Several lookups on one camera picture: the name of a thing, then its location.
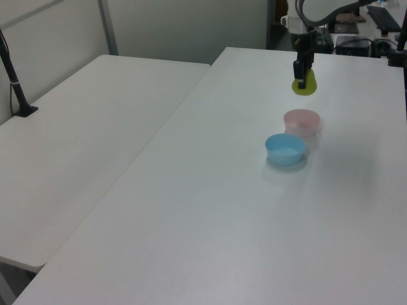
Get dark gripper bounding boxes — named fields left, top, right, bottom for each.
left=293, top=30, right=319, bottom=90

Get green pear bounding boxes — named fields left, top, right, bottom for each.
left=291, top=68, right=319, bottom=97

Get pink plastic bowl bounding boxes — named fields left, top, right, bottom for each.
left=283, top=109, right=321, bottom=139

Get blue plastic bowl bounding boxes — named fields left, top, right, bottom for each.
left=265, top=133, right=307, bottom=166

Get dark grey device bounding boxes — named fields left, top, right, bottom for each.
left=314, top=27, right=334, bottom=53

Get black box device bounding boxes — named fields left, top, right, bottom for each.
left=335, top=35, right=372, bottom=57

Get black monitor stand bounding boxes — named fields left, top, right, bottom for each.
left=332, top=11, right=361, bottom=35

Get brown pad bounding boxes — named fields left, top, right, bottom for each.
left=336, top=11, right=367, bottom=24

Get black device with orange cap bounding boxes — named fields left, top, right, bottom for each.
left=371, top=30, right=392, bottom=59

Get black keyboard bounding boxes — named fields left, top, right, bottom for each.
left=366, top=5, right=403, bottom=32

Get black clamp stand pole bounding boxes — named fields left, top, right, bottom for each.
left=386, top=0, right=407, bottom=68

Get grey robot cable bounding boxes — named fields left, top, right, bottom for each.
left=294, top=0, right=379, bottom=32

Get grey partition post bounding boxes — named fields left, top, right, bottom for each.
left=97, top=0, right=120, bottom=57

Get black camera pole with base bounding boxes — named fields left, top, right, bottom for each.
left=0, top=27, right=39, bottom=118

